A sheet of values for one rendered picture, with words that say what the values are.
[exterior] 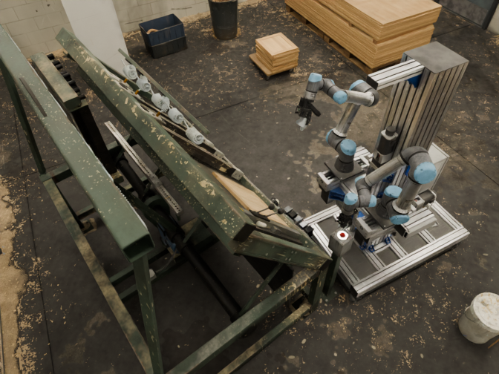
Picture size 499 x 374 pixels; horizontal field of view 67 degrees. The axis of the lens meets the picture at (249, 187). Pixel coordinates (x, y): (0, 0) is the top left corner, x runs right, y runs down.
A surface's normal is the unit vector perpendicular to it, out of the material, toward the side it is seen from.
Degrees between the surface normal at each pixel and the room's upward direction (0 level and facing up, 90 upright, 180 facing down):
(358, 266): 0
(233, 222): 35
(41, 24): 90
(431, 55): 0
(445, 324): 0
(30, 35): 90
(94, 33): 90
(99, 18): 90
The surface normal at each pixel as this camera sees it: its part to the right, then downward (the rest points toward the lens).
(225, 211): -0.48, -0.26
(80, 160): -0.04, -0.65
